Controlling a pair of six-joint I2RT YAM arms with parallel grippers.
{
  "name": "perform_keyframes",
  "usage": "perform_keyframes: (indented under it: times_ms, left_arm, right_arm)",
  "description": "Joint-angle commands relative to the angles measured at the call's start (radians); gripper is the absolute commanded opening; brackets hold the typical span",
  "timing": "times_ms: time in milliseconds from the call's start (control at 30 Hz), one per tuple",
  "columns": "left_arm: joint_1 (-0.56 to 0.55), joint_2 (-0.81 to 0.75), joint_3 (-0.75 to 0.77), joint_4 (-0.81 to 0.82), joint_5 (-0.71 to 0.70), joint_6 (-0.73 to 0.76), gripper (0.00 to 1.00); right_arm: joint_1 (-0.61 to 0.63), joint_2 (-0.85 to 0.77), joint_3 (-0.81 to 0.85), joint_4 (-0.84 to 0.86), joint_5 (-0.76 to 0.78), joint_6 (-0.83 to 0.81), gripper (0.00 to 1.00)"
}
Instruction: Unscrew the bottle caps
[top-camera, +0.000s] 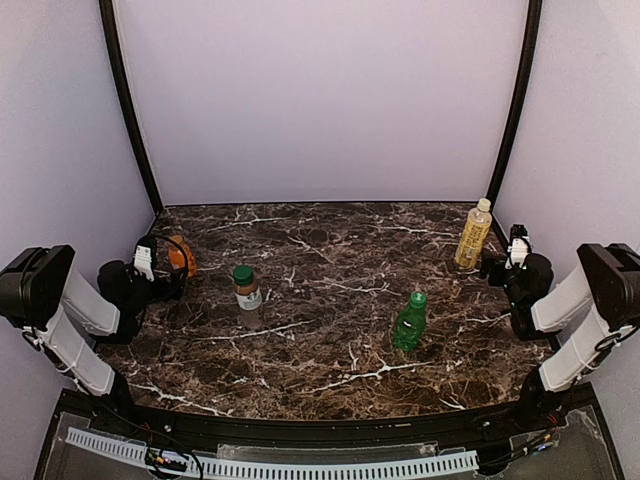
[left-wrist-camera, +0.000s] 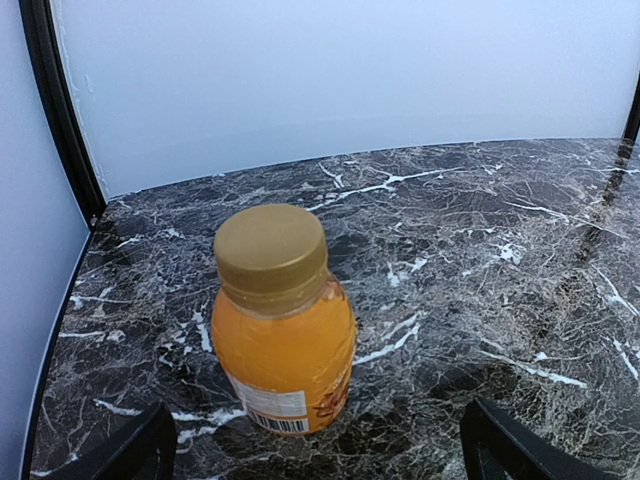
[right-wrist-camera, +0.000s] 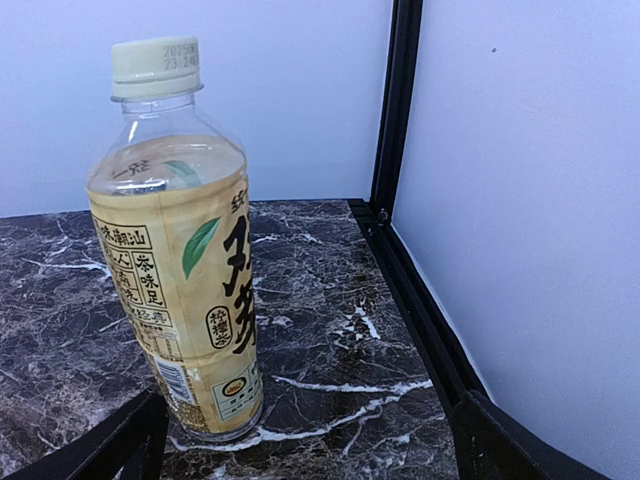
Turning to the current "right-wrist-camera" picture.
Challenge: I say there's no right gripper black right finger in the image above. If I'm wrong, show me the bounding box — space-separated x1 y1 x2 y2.
453 390 605 479

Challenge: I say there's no black right frame post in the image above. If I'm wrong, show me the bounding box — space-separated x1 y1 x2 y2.
369 0 423 225

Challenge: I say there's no beige label tea bottle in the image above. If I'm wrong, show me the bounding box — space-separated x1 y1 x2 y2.
85 35 265 443

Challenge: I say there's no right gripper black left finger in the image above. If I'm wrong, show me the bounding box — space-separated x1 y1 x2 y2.
8 390 169 480

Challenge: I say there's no cream bottle cap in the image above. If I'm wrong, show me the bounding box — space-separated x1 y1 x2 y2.
111 36 203 101

